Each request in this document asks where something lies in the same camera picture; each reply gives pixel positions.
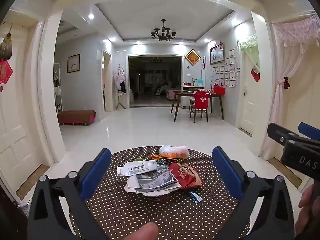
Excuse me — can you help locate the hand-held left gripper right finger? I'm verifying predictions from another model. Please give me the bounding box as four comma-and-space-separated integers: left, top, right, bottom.
212, 146, 295, 240

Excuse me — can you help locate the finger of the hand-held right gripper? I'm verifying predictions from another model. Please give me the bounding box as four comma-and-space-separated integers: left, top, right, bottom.
267, 123, 302, 146
298, 122, 320, 141

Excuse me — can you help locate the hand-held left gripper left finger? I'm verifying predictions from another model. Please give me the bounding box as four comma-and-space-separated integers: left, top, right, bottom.
27, 148, 112, 240

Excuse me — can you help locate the teal toothpaste box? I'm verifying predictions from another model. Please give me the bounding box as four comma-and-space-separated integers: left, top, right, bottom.
187, 190, 203, 203

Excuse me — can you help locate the white printed carton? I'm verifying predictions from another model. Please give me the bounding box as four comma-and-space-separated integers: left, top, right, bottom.
117, 160, 158, 178

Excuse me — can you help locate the red paper bag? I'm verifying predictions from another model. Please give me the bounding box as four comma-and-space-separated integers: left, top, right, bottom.
169, 162, 204, 190

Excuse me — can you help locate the grey printed carton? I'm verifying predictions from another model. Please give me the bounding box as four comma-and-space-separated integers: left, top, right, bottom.
125, 172, 182, 197

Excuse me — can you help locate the white plastic bag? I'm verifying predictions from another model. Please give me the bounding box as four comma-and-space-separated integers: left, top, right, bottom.
159, 144, 189, 160

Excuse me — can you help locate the orange foil wrapper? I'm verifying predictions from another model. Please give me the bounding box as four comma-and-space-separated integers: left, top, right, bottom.
149, 154, 173, 161

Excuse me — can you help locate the person's right hand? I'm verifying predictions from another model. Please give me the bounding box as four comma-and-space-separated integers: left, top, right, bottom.
295, 184, 320, 237

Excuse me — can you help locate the person's left hand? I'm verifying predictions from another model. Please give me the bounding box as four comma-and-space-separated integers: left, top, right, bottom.
130, 222, 158, 240

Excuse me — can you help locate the pink lace curtain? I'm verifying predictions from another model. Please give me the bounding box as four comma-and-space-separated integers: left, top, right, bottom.
262, 15, 320, 160

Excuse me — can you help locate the white narrow door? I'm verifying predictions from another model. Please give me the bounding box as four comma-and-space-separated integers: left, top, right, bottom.
240, 52, 260, 134

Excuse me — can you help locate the white door behind curtain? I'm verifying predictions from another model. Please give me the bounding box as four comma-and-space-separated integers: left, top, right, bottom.
282, 30, 320, 160

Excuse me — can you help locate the red upholstered bench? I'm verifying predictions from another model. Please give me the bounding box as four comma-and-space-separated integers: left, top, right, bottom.
57, 109, 96, 125

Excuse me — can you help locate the round polka-dot table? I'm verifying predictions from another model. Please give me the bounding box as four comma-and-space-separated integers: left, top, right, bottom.
69, 145, 252, 240

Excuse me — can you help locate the wooden chair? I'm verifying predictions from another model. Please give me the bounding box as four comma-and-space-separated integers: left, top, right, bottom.
189, 95, 209, 123

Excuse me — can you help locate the red gift bag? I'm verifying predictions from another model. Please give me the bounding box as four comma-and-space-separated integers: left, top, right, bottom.
212, 80, 226, 95

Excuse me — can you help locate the wooden coat stand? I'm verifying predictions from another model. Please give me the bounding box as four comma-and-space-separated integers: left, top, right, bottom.
115, 90, 127, 111

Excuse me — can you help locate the red chair cover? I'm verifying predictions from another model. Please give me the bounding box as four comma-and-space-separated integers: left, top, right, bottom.
193, 90, 212, 111

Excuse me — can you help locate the white sideboard cabinet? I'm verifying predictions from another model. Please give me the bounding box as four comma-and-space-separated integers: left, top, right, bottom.
180, 84, 206, 108

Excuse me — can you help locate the wooden dining table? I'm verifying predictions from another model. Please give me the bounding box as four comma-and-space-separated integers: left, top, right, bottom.
171, 90, 225, 122

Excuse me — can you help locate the green valance curtain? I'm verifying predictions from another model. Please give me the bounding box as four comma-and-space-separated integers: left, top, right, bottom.
237, 34, 260, 68

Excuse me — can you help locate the white clothes rack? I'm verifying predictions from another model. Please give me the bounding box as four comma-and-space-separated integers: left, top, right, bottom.
53, 62, 63, 113

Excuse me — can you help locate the white panel door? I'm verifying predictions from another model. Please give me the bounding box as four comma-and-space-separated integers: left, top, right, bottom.
0, 25, 43, 193

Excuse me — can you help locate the pink sofa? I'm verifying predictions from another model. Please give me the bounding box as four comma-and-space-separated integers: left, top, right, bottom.
166, 89, 180, 100

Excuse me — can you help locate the pink jacket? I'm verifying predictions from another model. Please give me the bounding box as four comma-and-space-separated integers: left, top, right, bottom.
113, 65, 125, 92

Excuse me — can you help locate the large framed painting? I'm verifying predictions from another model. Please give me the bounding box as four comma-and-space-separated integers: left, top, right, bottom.
209, 42, 225, 65

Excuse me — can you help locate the dark glass sliding door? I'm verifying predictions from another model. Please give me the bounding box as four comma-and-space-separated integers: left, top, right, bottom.
128, 55, 182, 108

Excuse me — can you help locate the small framed picture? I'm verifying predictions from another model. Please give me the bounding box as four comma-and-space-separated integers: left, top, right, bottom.
67, 54, 81, 74

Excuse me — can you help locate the red diamond door paper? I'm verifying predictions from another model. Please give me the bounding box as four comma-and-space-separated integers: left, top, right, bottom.
0, 60, 14, 84

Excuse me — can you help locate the black chandelier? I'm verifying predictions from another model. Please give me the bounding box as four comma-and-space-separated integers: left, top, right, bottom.
150, 19, 177, 42

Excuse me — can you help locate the hanging straw broom ornament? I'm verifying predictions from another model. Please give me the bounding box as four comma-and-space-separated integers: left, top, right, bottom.
0, 24, 13, 60

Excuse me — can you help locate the group of wall cards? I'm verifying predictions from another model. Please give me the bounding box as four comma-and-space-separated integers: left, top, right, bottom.
211, 47, 240, 88

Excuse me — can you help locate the red diamond wall hanging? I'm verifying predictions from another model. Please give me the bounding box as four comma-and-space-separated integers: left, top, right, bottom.
184, 49, 202, 67

